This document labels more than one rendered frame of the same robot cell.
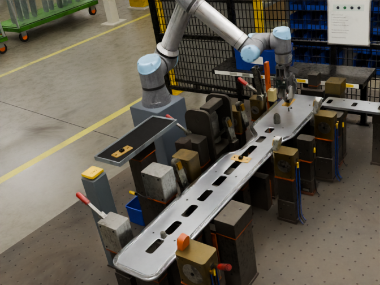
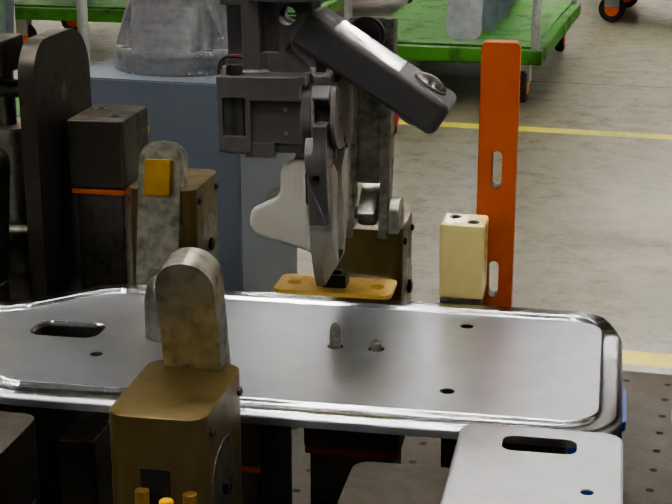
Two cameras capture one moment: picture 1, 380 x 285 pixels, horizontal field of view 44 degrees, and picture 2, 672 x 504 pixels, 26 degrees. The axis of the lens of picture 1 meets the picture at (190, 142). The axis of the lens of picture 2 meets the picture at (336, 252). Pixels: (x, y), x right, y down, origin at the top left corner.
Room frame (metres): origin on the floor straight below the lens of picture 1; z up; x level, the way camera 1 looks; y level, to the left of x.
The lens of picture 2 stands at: (1.52, -1.36, 1.37)
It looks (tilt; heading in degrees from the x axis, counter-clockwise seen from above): 17 degrees down; 61
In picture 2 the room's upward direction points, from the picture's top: straight up
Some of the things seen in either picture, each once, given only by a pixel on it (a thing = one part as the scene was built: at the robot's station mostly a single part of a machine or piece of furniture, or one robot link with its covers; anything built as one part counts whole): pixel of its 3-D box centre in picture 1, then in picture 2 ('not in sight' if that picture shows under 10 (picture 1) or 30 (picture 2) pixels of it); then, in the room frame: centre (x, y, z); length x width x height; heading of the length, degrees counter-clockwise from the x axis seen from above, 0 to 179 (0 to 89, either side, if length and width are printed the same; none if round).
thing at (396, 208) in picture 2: not in sight; (396, 213); (2.11, -0.40, 1.06); 0.03 x 0.01 x 0.03; 50
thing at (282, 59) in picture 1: (284, 57); not in sight; (1.98, -0.48, 1.28); 0.08 x 0.08 x 0.05
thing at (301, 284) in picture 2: (288, 101); (335, 280); (2.00, -0.50, 1.05); 0.08 x 0.04 x 0.01; 140
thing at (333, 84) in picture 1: (335, 112); not in sight; (2.13, -0.77, 0.88); 0.08 x 0.08 x 0.36; 50
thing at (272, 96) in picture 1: (273, 121); (458, 434); (2.15, -0.45, 0.88); 0.04 x 0.04 x 0.37; 50
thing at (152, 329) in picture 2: (276, 119); (166, 313); (1.91, -0.42, 1.02); 0.03 x 0.03 x 0.07
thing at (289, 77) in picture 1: (284, 74); (289, 66); (1.98, -0.48, 1.20); 0.09 x 0.08 x 0.12; 140
